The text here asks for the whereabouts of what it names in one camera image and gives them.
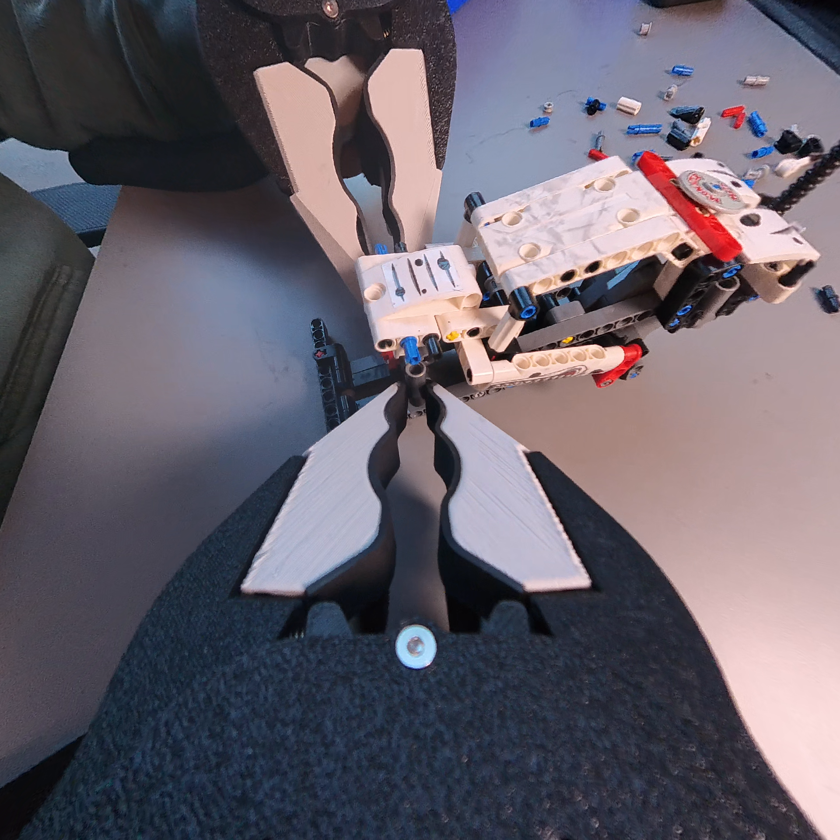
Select black desk mat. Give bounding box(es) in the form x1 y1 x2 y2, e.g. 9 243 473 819
748 0 840 59

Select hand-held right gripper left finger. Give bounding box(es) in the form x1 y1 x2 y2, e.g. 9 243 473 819
240 382 408 598

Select scattered loose brick pieces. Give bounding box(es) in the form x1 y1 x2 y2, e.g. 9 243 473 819
528 20 840 191

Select person's left forearm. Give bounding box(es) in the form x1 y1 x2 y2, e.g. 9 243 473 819
0 0 240 142

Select person's green sweatshirt torso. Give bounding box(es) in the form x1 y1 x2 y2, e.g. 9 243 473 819
0 172 97 519

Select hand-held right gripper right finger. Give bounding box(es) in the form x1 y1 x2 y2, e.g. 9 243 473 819
424 382 593 596

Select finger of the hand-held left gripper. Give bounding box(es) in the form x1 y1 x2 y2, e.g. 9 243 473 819
253 61 371 284
363 47 441 256

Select grey desk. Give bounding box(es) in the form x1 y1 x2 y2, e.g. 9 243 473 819
0 0 840 834

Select white toy brick truck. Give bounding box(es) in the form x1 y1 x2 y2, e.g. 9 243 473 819
308 140 840 435

